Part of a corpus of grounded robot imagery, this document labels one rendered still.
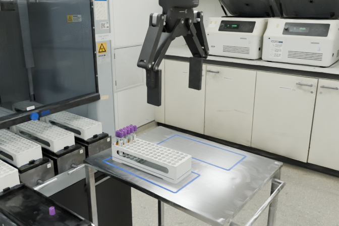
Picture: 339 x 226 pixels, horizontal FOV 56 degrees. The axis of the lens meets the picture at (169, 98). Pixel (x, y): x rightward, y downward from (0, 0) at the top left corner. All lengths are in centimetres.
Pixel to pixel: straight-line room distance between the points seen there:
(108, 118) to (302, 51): 177
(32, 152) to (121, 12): 208
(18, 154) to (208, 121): 232
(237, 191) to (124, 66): 234
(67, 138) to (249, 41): 198
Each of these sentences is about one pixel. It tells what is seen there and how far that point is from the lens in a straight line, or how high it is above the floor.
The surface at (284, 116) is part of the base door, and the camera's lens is 295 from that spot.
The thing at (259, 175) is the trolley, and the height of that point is 82.
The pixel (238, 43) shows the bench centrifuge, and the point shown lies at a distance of 299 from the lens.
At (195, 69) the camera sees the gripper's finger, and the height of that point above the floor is 125.
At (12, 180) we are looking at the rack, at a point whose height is 84.
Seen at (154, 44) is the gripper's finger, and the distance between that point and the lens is 56.
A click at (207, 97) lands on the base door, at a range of 323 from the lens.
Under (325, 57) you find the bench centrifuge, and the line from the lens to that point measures 279.
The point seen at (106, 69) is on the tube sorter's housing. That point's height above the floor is 109.
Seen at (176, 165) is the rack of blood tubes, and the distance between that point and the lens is 106.
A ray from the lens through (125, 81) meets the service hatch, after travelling 325.
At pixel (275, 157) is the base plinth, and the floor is 3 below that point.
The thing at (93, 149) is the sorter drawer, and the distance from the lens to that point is 145.
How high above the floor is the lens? 138
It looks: 16 degrees down
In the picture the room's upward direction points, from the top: straight up
